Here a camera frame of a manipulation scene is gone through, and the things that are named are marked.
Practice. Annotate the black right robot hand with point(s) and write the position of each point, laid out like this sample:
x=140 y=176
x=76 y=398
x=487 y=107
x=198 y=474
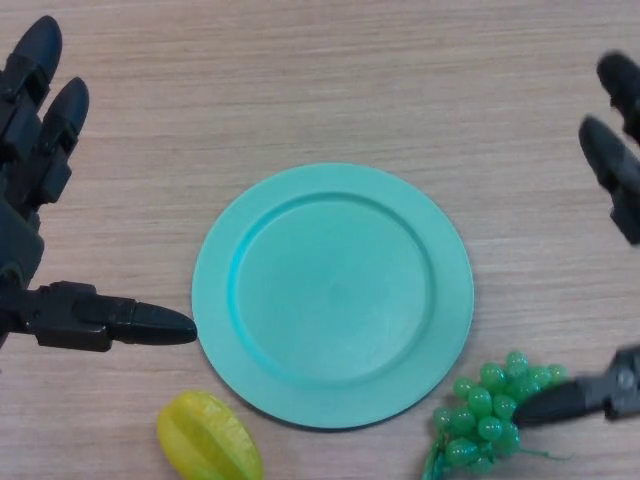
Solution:
x=612 y=160

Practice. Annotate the round teal plate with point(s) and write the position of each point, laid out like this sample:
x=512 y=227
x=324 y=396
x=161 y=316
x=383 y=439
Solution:
x=330 y=295

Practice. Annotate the green grape bunch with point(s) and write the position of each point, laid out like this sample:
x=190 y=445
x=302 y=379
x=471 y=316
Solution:
x=480 y=427

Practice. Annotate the yellow starfruit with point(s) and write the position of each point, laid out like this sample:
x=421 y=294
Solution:
x=210 y=440

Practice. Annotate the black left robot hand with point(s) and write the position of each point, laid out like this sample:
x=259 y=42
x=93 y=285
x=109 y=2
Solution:
x=20 y=230

